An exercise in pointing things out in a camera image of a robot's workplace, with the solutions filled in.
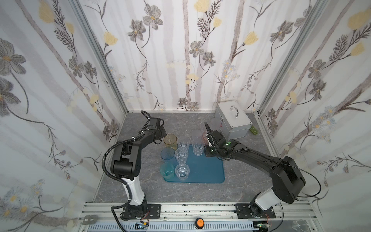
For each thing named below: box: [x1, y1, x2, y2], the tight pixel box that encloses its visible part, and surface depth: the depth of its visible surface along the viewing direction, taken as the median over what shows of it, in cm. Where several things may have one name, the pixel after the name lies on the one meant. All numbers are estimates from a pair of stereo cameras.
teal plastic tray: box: [163, 145, 226, 184], surface depth 89 cm
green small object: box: [249, 125, 259, 135], surface depth 109 cm
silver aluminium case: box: [214, 100, 253, 140], surface depth 98 cm
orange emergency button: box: [194, 217, 205, 230], surface depth 65 cm
